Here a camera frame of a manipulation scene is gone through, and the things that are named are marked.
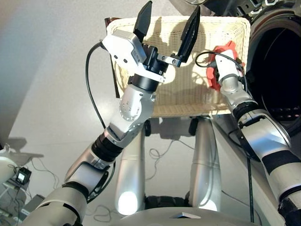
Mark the pale woven laundry basket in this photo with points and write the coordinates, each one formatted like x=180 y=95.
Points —
x=211 y=30

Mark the grey washing machine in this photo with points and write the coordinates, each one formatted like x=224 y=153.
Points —
x=277 y=70

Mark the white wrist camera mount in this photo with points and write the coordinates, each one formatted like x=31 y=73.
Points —
x=120 y=47
x=227 y=67

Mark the silver robot torso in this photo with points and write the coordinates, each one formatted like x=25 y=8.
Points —
x=164 y=216

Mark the black caster wheel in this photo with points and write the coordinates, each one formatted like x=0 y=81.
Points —
x=147 y=128
x=193 y=127

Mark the white rounded floor device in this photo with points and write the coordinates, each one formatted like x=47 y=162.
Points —
x=5 y=167

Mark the black door hinge bracket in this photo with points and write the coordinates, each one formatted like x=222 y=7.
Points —
x=254 y=7

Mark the small black display box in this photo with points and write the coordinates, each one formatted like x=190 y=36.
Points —
x=23 y=175

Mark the red garment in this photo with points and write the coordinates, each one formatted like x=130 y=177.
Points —
x=224 y=48

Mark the grey flat box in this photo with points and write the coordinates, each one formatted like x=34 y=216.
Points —
x=33 y=204

